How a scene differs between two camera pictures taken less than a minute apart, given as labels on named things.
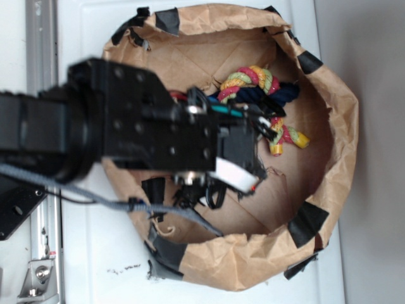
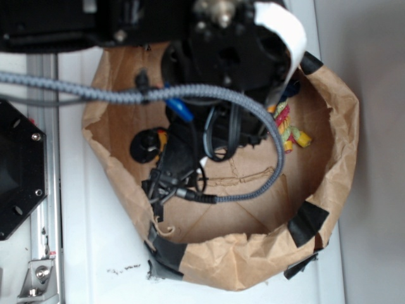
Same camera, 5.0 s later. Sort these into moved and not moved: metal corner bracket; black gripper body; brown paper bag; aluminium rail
Moved: black gripper body
Not moved: metal corner bracket; aluminium rail; brown paper bag
